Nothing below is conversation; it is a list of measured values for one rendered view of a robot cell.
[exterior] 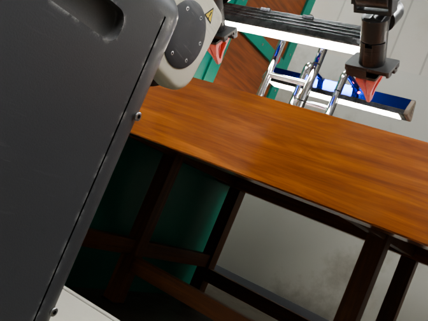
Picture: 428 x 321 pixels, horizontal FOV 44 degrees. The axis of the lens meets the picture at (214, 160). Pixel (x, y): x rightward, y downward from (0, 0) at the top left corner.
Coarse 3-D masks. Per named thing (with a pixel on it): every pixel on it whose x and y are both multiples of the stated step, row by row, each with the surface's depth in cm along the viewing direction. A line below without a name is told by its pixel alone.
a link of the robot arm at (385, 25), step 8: (368, 16) 110; (376, 16) 109; (384, 16) 109; (368, 24) 109; (376, 24) 108; (384, 24) 109; (360, 32) 113; (368, 32) 110; (376, 32) 109; (384, 32) 110; (360, 40) 113; (368, 40) 111; (376, 40) 110; (384, 40) 111
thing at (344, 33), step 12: (228, 12) 169; (240, 12) 168; (252, 12) 166; (264, 12) 164; (276, 12) 163; (252, 24) 163; (264, 24) 161; (276, 24) 158; (288, 24) 157; (300, 24) 156; (312, 24) 154; (324, 24) 153; (336, 24) 152; (348, 24) 151; (312, 36) 152; (324, 36) 150; (336, 36) 148; (348, 36) 146
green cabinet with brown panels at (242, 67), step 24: (240, 0) 222; (264, 0) 239; (288, 0) 255; (312, 0) 271; (240, 48) 235; (264, 48) 248; (288, 48) 267; (216, 72) 223; (240, 72) 240; (264, 72) 257; (264, 96) 264
